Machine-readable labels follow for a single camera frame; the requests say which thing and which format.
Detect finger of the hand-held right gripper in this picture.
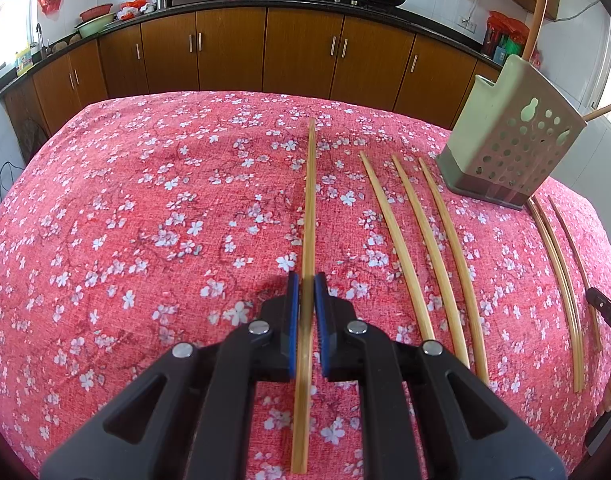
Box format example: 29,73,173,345
587,287,611,347

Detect brown wooden base cabinets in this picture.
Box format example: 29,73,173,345
0,7,501,136

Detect bamboo chopstick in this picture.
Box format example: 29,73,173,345
523,0,553,61
527,199,581,394
290,118,319,475
359,151,436,343
391,154,472,368
584,99,611,122
532,197,585,393
418,157,490,386
548,195,602,355

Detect grey perforated chopstick holder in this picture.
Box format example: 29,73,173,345
435,54,587,211

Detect black kitchen countertop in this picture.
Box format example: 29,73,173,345
0,0,503,96

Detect green basin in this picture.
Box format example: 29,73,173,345
76,14,117,38

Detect red floral tablecloth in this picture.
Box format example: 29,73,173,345
0,91,611,480

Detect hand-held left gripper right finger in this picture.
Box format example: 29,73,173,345
313,272,569,480

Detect metal faucet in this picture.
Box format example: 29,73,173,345
34,24,51,61

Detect black cable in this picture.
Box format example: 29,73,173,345
0,160,26,192

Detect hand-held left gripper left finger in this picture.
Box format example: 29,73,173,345
40,272,301,480

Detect red bag with packets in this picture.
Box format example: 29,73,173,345
483,11,541,68

